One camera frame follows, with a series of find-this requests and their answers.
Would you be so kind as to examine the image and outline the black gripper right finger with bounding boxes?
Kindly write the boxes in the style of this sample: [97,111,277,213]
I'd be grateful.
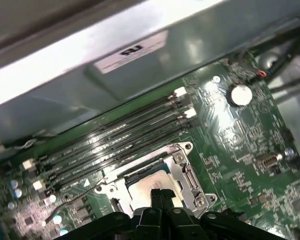
[162,189,285,240]

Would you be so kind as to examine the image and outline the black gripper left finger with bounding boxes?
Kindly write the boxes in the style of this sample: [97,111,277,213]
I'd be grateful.
[64,189,163,240]

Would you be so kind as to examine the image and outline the silver-topped CPU plate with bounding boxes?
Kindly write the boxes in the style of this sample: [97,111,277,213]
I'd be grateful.
[124,163,185,210]

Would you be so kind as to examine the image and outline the metal socket cover frame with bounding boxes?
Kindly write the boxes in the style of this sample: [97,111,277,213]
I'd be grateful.
[107,152,207,210]

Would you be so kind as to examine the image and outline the metal wire locking lever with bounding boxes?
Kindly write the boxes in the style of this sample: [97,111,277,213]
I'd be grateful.
[45,176,110,223]

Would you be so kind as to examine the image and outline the CPU socket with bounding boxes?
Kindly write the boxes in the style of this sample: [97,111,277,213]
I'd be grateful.
[93,141,218,218]

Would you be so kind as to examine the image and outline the green motherboard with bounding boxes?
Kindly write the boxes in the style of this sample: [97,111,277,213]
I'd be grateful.
[0,53,300,240]

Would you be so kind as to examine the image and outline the internal board connector socket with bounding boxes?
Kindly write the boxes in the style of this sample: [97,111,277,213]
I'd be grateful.
[254,152,283,170]

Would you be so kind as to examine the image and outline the square black chip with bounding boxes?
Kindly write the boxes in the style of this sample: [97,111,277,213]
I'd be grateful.
[289,198,300,213]

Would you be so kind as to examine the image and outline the silver coin battery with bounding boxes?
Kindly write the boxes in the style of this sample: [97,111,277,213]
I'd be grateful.
[227,83,253,108]

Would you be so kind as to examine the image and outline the silver PC case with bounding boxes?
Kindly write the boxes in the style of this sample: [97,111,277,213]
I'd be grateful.
[0,0,300,161]

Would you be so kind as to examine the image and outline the white printed case label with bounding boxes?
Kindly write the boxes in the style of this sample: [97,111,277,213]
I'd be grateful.
[93,29,170,75]

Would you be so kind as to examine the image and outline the thin wires with red plug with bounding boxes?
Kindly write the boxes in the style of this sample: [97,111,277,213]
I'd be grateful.
[247,67,275,83]

